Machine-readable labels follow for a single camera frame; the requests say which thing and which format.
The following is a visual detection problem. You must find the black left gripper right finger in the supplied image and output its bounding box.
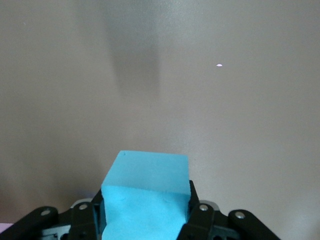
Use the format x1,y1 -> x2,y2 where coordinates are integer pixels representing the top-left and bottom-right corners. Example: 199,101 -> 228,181
178,179 -> 280,240

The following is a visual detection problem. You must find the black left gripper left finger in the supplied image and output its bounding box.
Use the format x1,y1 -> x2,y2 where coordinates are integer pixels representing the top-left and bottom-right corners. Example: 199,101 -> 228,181
3,188 -> 108,240

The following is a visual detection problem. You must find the blue foam cube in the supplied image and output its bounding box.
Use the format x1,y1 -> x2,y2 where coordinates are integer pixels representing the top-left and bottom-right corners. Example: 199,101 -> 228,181
101,150 -> 190,240

